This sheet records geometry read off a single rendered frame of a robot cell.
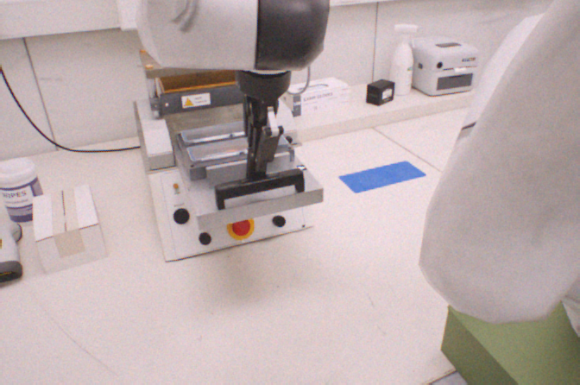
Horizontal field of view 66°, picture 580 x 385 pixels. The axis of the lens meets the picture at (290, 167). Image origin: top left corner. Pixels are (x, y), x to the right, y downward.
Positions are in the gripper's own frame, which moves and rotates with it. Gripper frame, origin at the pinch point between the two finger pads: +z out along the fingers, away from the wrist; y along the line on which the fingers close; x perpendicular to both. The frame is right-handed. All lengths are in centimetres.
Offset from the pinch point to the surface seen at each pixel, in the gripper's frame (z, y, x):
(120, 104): 46, -77, -21
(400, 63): 36, -65, 77
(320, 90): 40, -62, 44
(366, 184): 36, -17, 38
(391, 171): 37, -20, 48
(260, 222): 28.1, -7.7, 4.6
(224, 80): 9.5, -35.1, 3.8
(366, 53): 43, -84, 74
